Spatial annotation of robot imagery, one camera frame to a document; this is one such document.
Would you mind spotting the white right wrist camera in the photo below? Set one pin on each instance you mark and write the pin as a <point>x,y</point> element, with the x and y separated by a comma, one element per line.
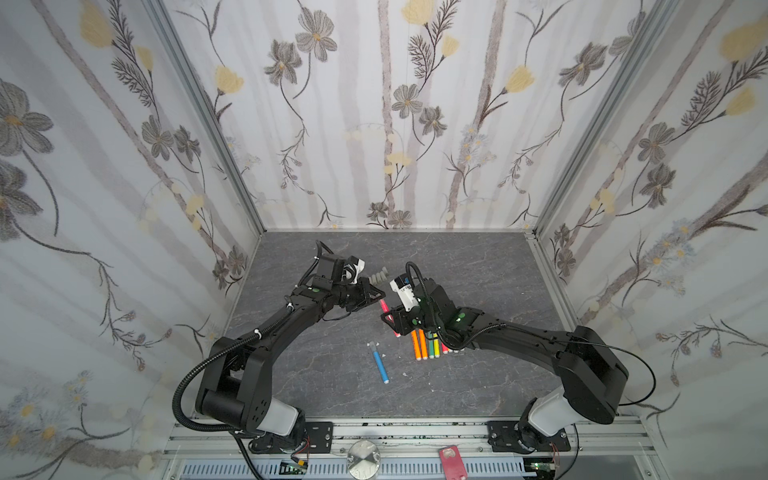
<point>403,287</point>

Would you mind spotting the light blue marker pen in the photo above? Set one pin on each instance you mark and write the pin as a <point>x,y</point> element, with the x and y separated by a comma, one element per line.
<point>379,362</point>

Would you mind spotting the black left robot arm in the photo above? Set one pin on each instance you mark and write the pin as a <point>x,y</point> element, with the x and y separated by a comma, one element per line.
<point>236,386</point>

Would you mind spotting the teal green marker pen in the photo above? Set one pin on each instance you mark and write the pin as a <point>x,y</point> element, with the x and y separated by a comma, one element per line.
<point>430,346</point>

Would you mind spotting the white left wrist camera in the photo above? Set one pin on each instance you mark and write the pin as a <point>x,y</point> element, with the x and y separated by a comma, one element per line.
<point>352,270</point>

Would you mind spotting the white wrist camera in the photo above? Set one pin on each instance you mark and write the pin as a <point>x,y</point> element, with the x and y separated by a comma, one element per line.
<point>403,287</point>
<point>352,270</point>

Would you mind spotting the dark orange marker pen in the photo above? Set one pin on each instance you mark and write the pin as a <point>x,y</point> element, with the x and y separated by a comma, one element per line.
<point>416,345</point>

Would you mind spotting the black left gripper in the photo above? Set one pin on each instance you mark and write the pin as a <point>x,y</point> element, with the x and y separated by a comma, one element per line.
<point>364,288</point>

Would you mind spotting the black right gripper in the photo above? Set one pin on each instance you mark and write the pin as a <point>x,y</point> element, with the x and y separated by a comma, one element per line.
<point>411,320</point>

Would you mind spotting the round silver metal knob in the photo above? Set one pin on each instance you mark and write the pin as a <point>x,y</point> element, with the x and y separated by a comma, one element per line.
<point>363,460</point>

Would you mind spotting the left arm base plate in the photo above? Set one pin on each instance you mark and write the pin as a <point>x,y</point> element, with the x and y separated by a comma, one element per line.
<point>300,437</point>

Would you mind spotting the lime green marker pen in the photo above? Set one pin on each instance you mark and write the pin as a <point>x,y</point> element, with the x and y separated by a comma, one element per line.
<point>436,347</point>

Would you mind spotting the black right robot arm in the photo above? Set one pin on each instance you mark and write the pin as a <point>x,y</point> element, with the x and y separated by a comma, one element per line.
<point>592,378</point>

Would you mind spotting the pink rectangular tag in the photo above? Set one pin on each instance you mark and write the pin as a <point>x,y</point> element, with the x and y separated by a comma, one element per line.
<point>452,464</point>

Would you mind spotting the aluminium mounting rail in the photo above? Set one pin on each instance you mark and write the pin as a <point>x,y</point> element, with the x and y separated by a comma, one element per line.
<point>409,449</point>

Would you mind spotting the red marker pen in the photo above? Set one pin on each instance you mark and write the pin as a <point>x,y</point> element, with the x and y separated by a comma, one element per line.
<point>387,318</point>

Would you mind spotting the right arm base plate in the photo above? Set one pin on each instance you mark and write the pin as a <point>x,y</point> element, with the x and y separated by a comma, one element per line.
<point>519,437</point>

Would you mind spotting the white slotted cable duct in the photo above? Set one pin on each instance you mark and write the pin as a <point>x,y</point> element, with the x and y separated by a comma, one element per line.
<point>338,468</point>

